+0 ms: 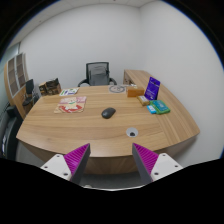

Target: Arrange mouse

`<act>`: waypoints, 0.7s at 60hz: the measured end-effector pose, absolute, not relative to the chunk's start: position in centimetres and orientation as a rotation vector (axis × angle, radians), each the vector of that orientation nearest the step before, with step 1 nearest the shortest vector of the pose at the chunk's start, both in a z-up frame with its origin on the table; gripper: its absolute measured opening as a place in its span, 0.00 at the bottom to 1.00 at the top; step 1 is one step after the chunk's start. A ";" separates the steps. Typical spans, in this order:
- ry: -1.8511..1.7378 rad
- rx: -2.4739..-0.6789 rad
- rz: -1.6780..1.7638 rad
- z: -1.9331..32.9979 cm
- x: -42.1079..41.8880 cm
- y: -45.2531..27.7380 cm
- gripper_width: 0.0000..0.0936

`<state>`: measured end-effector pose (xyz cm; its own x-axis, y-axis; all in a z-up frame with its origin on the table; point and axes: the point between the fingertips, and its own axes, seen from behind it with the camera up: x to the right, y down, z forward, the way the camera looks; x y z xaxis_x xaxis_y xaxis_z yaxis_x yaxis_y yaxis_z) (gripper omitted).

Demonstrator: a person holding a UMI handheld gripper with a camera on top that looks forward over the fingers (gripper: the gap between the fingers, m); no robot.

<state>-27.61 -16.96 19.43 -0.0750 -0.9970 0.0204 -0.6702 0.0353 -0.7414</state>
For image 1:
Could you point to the black mesh office chair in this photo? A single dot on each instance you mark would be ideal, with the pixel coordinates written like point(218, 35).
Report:
point(97, 74)

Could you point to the red patterned mouse pad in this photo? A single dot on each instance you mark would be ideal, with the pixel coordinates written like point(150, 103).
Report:
point(71, 104)

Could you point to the small blue box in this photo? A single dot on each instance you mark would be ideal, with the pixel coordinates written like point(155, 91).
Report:
point(151, 109)

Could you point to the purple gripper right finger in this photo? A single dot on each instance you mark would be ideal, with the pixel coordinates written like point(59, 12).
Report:
point(145, 160)

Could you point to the white green leaflet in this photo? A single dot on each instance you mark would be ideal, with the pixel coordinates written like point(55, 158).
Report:
point(70, 91)

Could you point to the purple standing sign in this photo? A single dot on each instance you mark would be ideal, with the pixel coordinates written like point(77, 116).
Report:
point(152, 89)

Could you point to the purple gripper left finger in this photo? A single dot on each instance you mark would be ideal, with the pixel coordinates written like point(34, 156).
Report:
point(76, 161)

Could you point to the dark brown cardboard box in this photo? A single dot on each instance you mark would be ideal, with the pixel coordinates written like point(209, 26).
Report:
point(50, 87)

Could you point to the desk cable grommet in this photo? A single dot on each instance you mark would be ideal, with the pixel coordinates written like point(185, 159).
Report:
point(132, 132)

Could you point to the green box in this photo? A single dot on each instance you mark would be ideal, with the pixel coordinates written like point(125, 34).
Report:
point(160, 106)

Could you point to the black side chair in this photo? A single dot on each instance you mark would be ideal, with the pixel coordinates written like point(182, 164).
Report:
point(31, 97)

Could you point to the round grey coaster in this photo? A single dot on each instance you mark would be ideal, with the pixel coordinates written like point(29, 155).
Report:
point(117, 89)

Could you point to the small tan box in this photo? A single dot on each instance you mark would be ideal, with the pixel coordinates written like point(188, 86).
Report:
point(143, 100)

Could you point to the black computer mouse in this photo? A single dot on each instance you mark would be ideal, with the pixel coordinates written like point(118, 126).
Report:
point(108, 113)

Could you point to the wooden shelf cabinet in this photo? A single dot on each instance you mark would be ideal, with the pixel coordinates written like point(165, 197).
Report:
point(15, 78)

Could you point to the black chair at left edge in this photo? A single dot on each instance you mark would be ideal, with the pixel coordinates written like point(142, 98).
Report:
point(9, 127)

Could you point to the orange cardboard box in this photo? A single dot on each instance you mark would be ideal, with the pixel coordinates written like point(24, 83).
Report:
point(133, 91)

